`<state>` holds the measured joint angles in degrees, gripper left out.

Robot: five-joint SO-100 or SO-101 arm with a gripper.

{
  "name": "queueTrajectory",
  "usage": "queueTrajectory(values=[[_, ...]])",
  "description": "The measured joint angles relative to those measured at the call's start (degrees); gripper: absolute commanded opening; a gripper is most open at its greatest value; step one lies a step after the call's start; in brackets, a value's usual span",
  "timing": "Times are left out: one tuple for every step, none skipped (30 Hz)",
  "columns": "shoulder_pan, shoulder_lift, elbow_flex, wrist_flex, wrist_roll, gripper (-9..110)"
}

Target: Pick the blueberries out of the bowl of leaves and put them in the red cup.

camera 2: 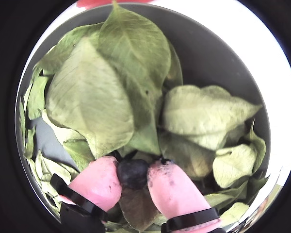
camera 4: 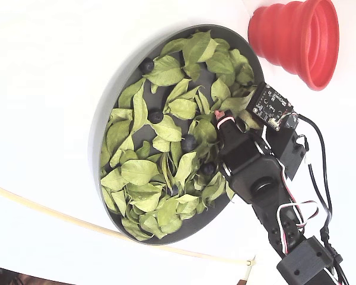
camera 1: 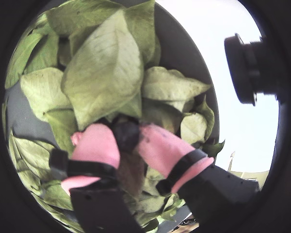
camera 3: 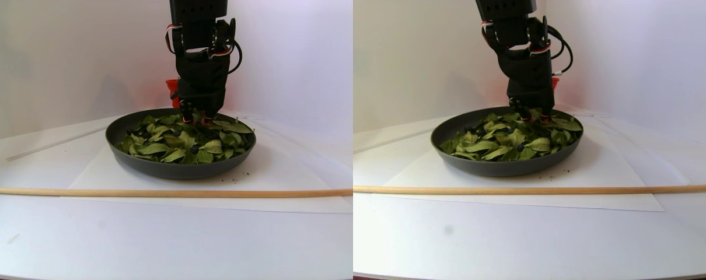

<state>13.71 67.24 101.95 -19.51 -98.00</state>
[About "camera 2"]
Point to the pink-tipped black gripper finger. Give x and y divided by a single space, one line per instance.
94 184
174 194

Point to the blueberry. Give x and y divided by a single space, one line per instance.
132 173

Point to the pile of green leaves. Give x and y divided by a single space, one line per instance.
87 97

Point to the dark grey round bowl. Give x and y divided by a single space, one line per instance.
208 48

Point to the red collapsible silicone cup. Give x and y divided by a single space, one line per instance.
92 2

